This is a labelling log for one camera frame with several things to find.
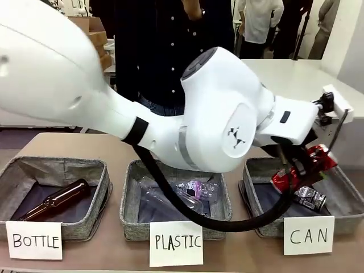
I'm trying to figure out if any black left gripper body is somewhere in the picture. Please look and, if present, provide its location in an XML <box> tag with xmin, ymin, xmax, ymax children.
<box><xmin>268</xmin><ymin>128</ymin><xmax>319</xmax><ymax>160</ymax></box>

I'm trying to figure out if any red and black drink can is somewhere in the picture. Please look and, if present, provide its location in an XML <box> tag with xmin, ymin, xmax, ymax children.
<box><xmin>271</xmin><ymin>143</ymin><xmax>339</xmax><ymax>196</ymax></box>

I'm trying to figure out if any black and white drink can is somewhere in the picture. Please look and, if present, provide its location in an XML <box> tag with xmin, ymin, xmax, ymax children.
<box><xmin>292</xmin><ymin>186</ymin><xmax>328</xmax><ymax>213</ymax></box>

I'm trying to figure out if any crushed plastic bottle pink label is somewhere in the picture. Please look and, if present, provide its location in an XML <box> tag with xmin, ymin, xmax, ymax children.
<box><xmin>175</xmin><ymin>179</ymin><xmax>220</xmax><ymax>206</ymax></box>

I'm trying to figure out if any clear plastic bottle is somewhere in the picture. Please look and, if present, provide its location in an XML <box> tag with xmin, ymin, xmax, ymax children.
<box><xmin>138</xmin><ymin>176</ymin><xmax>200</xmax><ymax>216</ymax></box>

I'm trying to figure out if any brown glass bottle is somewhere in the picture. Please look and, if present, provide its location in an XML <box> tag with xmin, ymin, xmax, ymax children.
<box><xmin>18</xmin><ymin>178</ymin><xmax>91</xmax><ymax>222</ymax></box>

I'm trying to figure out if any grey fabric basket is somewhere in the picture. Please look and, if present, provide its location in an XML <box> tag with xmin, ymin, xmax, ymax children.
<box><xmin>119</xmin><ymin>159</ymin><xmax>233</xmax><ymax>242</ymax></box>
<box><xmin>238</xmin><ymin>158</ymin><xmax>364</xmax><ymax>238</ymax></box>
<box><xmin>0</xmin><ymin>155</ymin><xmax>111</xmax><ymax>242</ymax></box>

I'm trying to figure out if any paper sign reading CAN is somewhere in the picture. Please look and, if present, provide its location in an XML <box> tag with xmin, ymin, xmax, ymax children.
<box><xmin>283</xmin><ymin>216</ymin><xmax>336</xmax><ymax>256</ymax></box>

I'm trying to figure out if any person's left hand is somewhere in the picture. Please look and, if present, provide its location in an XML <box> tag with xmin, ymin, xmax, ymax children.
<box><xmin>183</xmin><ymin>0</ymin><xmax>205</xmax><ymax>21</ymax></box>

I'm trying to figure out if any white desk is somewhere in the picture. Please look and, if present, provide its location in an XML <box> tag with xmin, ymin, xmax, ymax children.
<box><xmin>241</xmin><ymin>58</ymin><xmax>364</xmax><ymax>134</ymax></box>

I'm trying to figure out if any bystander in dark clothes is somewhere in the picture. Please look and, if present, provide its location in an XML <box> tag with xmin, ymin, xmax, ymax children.
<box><xmin>273</xmin><ymin>0</ymin><xmax>310</xmax><ymax>60</ymax></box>

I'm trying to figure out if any bystander in white shirt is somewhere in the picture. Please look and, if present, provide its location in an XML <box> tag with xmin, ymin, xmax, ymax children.
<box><xmin>237</xmin><ymin>0</ymin><xmax>285</xmax><ymax>60</ymax></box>

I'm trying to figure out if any bystander in beige clothes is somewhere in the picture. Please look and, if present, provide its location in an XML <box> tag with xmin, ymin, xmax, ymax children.
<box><xmin>308</xmin><ymin>0</ymin><xmax>341</xmax><ymax>60</ymax></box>

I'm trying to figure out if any paper sign reading PLASTIC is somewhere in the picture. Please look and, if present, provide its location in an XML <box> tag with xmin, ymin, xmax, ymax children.
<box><xmin>149</xmin><ymin>221</ymin><xmax>205</xmax><ymax>268</ymax></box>

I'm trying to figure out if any person in dark shirt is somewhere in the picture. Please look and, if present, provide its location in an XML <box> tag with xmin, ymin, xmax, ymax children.
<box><xmin>113</xmin><ymin>0</ymin><xmax>236</xmax><ymax>118</ymax></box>

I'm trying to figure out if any brown cardboard box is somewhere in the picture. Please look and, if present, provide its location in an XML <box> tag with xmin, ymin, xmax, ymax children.
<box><xmin>68</xmin><ymin>15</ymin><xmax>106</xmax><ymax>32</ymax></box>
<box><xmin>86</xmin><ymin>30</ymin><xmax>108</xmax><ymax>47</ymax></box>
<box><xmin>98</xmin><ymin>52</ymin><xmax>114</xmax><ymax>72</ymax></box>

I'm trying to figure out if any paper sign reading BOTTLE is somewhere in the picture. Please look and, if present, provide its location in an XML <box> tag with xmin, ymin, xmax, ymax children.
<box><xmin>5</xmin><ymin>220</ymin><xmax>63</xmax><ymax>261</ymax></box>

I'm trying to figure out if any thin black camera cable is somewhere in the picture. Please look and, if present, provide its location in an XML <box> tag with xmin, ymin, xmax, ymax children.
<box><xmin>326</xmin><ymin>109</ymin><xmax>349</xmax><ymax>153</ymax></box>

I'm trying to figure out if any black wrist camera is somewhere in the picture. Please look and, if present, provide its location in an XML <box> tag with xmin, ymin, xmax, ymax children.
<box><xmin>312</xmin><ymin>92</ymin><xmax>335</xmax><ymax>126</ymax></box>

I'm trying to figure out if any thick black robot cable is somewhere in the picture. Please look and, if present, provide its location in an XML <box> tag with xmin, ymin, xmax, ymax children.
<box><xmin>132</xmin><ymin>143</ymin><xmax>295</xmax><ymax>230</ymax></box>

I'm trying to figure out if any black strap on arm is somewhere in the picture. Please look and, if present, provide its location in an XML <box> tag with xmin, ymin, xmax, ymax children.
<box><xmin>124</xmin><ymin>115</ymin><xmax>151</xmax><ymax>146</ymax></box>

